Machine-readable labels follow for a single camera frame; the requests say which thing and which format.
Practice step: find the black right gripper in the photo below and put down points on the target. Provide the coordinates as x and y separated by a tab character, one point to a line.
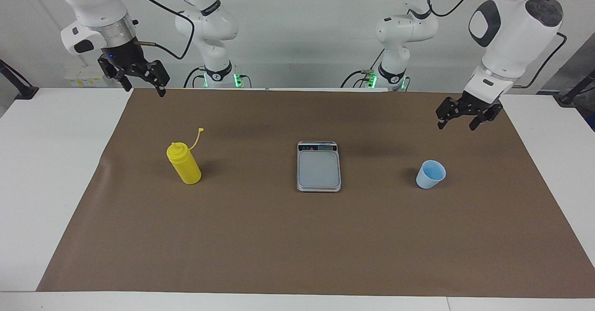
123	55

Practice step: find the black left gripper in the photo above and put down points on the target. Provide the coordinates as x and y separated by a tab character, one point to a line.
479	105

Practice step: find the light blue plastic cup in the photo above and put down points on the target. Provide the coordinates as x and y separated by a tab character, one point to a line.
428	177

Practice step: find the yellow squeeze bottle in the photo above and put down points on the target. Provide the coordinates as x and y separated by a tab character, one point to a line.
186	167

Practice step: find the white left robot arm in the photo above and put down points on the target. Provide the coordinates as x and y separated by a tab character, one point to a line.
516	27

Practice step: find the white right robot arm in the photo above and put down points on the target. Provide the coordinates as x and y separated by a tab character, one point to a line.
93	4

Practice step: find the silver digital kitchen scale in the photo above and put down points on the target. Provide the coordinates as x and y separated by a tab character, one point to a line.
319	169

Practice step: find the white socket box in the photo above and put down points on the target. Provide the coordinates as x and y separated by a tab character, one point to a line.
79	76

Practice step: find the black clamp stand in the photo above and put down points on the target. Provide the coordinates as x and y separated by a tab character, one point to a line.
576	90
21	88

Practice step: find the dark grey panel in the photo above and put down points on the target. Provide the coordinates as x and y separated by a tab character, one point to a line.
581	64

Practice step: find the brown paper table mat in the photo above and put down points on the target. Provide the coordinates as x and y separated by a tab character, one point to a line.
297	246

